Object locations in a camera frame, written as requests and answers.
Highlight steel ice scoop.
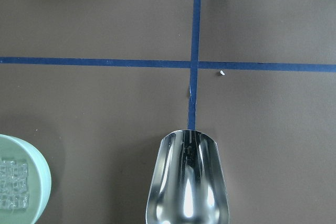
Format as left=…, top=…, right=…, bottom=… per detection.
left=145, top=130, right=230, bottom=223

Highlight light green bowl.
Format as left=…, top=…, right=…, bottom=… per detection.
left=1, top=134, right=51, bottom=223

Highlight clear ice cubes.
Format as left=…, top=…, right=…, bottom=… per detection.
left=1, top=159, right=29, bottom=211

